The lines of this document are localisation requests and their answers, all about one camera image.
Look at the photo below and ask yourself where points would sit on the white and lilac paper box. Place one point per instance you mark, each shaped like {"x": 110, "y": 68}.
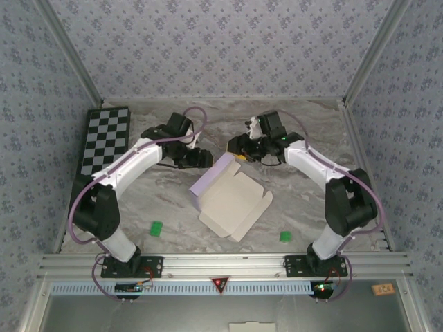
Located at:
{"x": 232, "y": 204}

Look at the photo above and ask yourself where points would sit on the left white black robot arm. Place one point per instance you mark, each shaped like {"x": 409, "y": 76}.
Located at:
{"x": 100, "y": 211}

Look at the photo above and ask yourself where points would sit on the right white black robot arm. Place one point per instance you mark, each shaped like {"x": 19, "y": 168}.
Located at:
{"x": 349, "y": 204}

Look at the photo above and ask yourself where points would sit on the black grey checkerboard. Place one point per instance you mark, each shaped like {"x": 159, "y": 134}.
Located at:
{"x": 104, "y": 138}

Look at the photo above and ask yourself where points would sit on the small green block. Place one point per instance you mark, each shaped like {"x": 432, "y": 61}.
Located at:
{"x": 156, "y": 229}
{"x": 285, "y": 237}

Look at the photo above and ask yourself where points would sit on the red triangle marker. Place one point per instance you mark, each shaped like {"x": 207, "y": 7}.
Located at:
{"x": 220, "y": 283}

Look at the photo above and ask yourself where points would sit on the small circuit board green light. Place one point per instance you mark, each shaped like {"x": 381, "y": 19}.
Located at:
{"x": 322, "y": 287}

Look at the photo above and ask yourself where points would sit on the grey metal panel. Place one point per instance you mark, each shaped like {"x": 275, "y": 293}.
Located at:
{"x": 138, "y": 314}

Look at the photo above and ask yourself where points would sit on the white paper sheet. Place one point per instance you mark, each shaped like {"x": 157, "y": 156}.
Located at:
{"x": 252, "y": 327}

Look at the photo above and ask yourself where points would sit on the small wooden tag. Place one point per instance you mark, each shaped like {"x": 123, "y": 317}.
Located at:
{"x": 382, "y": 290}

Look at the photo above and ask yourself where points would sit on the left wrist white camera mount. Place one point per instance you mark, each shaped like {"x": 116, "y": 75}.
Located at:
{"x": 194, "y": 140}

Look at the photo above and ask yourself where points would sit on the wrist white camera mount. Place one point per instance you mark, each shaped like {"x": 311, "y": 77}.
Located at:
{"x": 253, "y": 129}
{"x": 194, "y": 140}

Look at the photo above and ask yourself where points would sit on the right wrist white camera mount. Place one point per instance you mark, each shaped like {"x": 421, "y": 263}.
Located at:
{"x": 253, "y": 129}

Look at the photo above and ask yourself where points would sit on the aluminium mounting rail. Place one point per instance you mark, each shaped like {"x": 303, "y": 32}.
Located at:
{"x": 221, "y": 264}

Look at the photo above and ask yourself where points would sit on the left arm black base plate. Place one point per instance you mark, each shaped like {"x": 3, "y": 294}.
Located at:
{"x": 154, "y": 266}

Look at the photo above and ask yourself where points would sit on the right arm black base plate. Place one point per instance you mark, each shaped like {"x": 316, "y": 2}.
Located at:
{"x": 294, "y": 266}

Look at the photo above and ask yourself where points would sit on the aluminium frame post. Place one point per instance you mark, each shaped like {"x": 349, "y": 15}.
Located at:
{"x": 377, "y": 52}

